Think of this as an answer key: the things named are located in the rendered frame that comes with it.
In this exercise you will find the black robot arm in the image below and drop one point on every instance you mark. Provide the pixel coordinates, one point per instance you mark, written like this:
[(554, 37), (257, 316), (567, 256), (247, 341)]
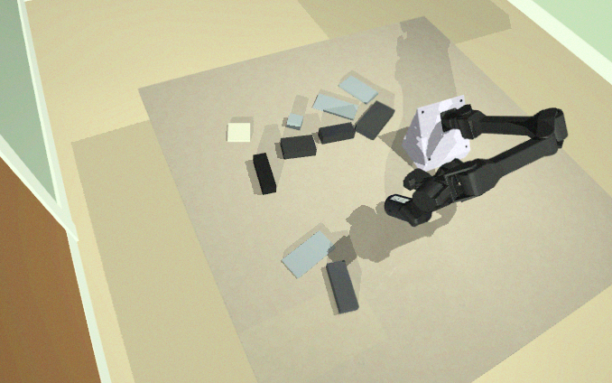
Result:
[(547, 130)]

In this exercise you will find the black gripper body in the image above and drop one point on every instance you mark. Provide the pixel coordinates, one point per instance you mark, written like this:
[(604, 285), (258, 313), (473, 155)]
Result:
[(416, 216)]

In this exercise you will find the dark grey controller unit with green rocker switches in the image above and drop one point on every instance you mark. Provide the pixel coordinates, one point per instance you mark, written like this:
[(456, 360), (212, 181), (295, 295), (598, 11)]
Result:
[(393, 204)]

